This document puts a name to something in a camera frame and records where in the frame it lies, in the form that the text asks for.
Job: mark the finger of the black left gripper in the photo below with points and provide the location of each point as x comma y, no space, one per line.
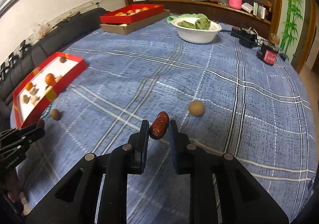
18,138

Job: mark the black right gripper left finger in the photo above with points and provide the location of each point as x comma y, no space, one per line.
95,189

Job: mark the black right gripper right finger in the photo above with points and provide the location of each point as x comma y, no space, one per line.
221,185

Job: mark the beige chunk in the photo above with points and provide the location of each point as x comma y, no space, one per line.
34,100

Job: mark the orange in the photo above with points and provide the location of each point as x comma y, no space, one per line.
50,79
29,86

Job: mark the brown round fruit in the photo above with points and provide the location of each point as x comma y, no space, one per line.
55,114
62,59

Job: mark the red tray white inside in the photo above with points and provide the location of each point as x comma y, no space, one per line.
43,85

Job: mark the white chunk in tray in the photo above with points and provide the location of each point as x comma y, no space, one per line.
33,90
25,99

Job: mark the tan round fruit right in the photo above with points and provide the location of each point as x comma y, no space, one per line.
196,108

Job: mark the blue plaid tablecloth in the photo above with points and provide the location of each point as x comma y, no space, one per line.
257,112

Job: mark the black sofa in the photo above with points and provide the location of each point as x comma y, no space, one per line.
58,40

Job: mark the black red battery box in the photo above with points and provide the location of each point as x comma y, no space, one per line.
269,51

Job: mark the cardboard box lid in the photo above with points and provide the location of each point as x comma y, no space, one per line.
129,28

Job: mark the black power adapter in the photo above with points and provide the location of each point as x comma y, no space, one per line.
247,37

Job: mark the far red tray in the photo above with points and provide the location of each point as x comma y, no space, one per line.
131,13

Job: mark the white bowl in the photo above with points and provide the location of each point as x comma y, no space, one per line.
197,36

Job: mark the green leaves in bowl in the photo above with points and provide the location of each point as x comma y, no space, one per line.
195,23

